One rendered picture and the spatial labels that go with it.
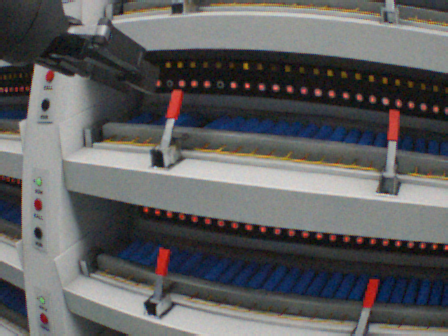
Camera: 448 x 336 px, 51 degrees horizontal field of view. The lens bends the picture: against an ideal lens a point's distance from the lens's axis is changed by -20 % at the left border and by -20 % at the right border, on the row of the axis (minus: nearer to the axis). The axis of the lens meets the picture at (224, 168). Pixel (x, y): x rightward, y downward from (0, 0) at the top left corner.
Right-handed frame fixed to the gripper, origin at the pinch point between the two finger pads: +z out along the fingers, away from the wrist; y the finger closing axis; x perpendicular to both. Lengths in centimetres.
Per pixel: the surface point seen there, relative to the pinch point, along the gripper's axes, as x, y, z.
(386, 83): 7.7, 23.9, 22.7
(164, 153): -6.7, 1.0, 9.5
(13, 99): 4, -49, 25
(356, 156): -3.9, 21.5, 15.6
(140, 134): -3.7, -6.8, 15.6
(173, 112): -1.6, 0.3, 11.0
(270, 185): -8.7, 13.6, 10.1
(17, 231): -21.9, -33.7, 18.6
